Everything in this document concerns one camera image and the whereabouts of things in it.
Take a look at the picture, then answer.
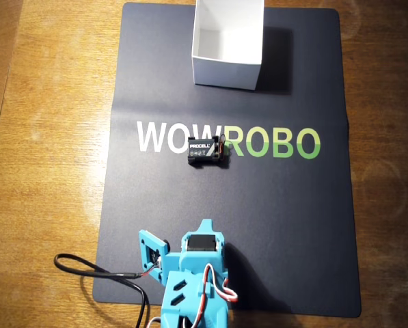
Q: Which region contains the turquoise gripper finger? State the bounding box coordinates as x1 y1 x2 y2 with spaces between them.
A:
196 219 214 236

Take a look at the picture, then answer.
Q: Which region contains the turquoise gripper body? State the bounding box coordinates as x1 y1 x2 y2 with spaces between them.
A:
178 231 230 276

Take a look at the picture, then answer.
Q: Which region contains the small black battery pack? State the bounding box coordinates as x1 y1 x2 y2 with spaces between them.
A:
186 135 232 169

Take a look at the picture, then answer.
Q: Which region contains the white open cardboard box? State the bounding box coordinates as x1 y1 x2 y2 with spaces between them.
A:
191 0 266 92

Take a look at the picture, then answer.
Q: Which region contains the black WOWROBO printed mat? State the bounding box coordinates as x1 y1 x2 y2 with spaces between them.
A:
92 1 362 317

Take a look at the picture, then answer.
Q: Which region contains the white red servo cable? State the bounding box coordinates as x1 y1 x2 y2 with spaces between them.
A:
198 264 241 305

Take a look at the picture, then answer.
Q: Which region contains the turquoise wrist camera module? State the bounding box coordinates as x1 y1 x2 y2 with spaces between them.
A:
137 229 172 284

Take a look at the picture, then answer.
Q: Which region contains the black camera cable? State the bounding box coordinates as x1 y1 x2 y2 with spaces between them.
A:
53 252 163 328

